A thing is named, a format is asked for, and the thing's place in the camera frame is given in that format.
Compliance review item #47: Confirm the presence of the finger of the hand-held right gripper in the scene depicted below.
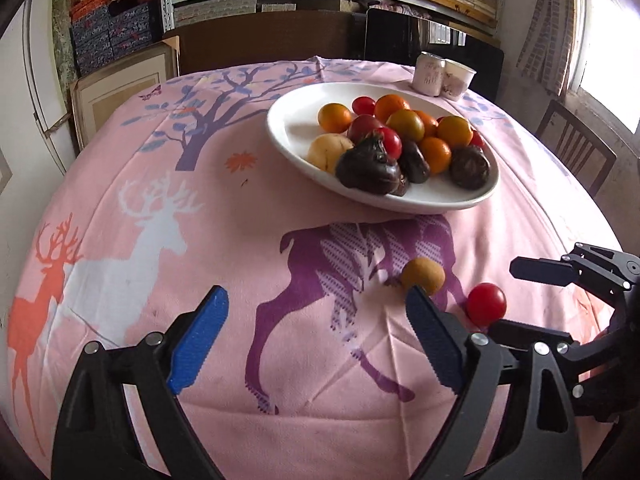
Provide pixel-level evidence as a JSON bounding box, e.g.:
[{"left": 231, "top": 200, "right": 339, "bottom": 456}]
[
  {"left": 510, "top": 255, "right": 582, "bottom": 287},
  {"left": 487, "top": 319, "right": 582, "bottom": 356}
]

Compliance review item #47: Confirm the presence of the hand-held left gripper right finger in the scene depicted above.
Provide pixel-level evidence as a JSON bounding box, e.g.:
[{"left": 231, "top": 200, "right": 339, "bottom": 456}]
[{"left": 405, "top": 285, "right": 583, "bottom": 480}]

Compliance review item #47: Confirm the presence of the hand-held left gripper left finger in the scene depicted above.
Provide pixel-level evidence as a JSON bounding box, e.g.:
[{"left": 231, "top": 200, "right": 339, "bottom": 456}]
[{"left": 51, "top": 285, "right": 230, "bottom": 480}]

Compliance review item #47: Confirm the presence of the small tan round fruit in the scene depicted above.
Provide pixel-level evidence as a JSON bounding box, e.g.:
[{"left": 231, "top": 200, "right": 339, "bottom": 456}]
[{"left": 400, "top": 258, "right": 446, "bottom": 296}]

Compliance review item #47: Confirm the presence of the round dark passion fruit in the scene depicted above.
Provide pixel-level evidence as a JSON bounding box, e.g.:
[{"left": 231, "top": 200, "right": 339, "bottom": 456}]
[
  {"left": 449, "top": 145, "right": 492, "bottom": 191},
  {"left": 399, "top": 140, "right": 431, "bottom": 184}
]

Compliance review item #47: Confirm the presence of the small orange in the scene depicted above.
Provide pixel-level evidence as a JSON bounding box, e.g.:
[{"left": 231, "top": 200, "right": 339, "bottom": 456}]
[{"left": 419, "top": 136, "right": 453, "bottom": 176}]

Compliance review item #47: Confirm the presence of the yellow tomato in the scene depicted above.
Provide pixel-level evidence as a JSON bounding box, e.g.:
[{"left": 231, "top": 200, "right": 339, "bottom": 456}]
[
  {"left": 386, "top": 109, "right": 426, "bottom": 143},
  {"left": 436, "top": 115, "right": 474, "bottom": 148},
  {"left": 318, "top": 103, "right": 353, "bottom": 134}
]

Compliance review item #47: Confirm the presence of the wrinkled dark passion fruit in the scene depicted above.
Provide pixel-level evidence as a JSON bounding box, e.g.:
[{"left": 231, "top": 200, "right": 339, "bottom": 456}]
[{"left": 335, "top": 132, "right": 410, "bottom": 197}]

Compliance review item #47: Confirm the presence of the large orange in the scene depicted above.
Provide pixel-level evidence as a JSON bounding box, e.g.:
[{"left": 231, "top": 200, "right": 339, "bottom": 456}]
[
  {"left": 374, "top": 94, "right": 412, "bottom": 123},
  {"left": 414, "top": 110, "right": 440, "bottom": 139}
]

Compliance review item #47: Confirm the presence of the pale yellow fruit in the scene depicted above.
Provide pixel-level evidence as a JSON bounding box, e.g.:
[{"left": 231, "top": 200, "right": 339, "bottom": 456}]
[{"left": 307, "top": 133, "right": 355, "bottom": 176}]

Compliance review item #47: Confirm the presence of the dark red plum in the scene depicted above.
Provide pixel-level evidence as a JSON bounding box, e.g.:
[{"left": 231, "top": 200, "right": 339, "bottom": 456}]
[{"left": 347, "top": 114, "right": 383, "bottom": 143}]

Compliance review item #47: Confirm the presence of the white oval plate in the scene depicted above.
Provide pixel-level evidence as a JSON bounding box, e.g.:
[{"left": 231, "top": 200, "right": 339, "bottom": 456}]
[{"left": 266, "top": 82, "right": 500, "bottom": 215}]

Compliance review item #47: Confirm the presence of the wooden chair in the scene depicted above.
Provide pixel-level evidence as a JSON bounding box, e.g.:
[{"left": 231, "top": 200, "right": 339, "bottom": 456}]
[{"left": 535, "top": 99, "right": 617, "bottom": 196}]

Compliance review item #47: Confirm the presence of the pink deer print tablecloth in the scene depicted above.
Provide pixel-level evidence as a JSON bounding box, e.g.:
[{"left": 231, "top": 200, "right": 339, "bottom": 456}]
[{"left": 7, "top": 56, "right": 626, "bottom": 480}]

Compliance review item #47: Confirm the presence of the white paper cup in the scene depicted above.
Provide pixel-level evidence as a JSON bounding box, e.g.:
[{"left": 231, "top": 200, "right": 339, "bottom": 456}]
[{"left": 440, "top": 59, "right": 477, "bottom": 102}]

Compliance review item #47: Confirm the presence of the bright window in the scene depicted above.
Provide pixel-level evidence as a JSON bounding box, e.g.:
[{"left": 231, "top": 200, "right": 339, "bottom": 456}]
[{"left": 567, "top": 0, "right": 640, "bottom": 133}]

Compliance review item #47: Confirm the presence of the white cup left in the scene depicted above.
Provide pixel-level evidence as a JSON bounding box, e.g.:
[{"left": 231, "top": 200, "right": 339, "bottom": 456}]
[{"left": 412, "top": 52, "right": 446, "bottom": 97}]

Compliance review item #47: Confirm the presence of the patterned curtain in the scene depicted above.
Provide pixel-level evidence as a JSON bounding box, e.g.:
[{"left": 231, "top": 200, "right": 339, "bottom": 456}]
[{"left": 515, "top": 0, "right": 586, "bottom": 96}]

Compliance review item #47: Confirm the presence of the framed picture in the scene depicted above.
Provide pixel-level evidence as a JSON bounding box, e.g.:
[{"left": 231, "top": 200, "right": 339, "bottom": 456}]
[{"left": 70, "top": 42, "right": 180, "bottom": 153}]

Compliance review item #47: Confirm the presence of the black panel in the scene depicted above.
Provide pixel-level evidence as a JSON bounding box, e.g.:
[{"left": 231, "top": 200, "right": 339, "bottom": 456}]
[{"left": 364, "top": 7, "right": 503, "bottom": 103}]

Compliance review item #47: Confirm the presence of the white board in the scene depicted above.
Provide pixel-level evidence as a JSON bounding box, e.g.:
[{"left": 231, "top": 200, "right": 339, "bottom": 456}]
[{"left": 22, "top": 0, "right": 71, "bottom": 171}]

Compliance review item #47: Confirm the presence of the dark wooden cabinet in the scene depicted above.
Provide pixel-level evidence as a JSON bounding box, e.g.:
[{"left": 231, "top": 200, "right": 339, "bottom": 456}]
[{"left": 162, "top": 10, "right": 368, "bottom": 76}]

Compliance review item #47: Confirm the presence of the stack of blue patterned boxes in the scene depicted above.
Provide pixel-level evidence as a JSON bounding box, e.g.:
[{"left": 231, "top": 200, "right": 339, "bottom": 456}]
[{"left": 70, "top": 0, "right": 161, "bottom": 78}]

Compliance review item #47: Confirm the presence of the green patterned board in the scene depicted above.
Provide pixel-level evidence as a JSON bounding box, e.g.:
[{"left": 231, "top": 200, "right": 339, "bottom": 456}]
[{"left": 51, "top": 0, "right": 81, "bottom": 83}]

